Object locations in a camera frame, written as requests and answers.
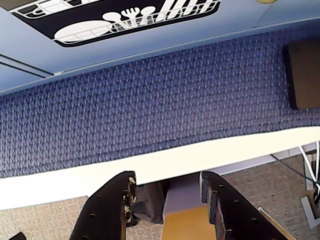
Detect white long board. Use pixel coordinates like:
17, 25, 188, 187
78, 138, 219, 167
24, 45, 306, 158
0, 126, 320, 211

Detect blue toy play kitchen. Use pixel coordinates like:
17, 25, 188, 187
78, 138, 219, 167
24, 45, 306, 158
0, 0, 320, 97

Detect dark brown flat box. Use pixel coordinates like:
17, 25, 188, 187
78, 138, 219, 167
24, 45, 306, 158
282, 40, 320, 110

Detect thin metal rod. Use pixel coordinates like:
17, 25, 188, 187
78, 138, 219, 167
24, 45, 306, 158
258, 206, 298, 240

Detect yellow wooden plank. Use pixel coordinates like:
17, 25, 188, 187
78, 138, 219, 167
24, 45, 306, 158
161, 204, 216, 240

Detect blue dishwasher print cabinet door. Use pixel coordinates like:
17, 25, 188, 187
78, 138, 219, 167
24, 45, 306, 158
0, 0, 278, 83

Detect chrome chair legs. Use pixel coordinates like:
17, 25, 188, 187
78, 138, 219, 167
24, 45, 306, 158
298, 141, 320, 201

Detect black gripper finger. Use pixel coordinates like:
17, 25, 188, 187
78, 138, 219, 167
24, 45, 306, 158
69, 170, 139, 240
199, 170, 294, 240

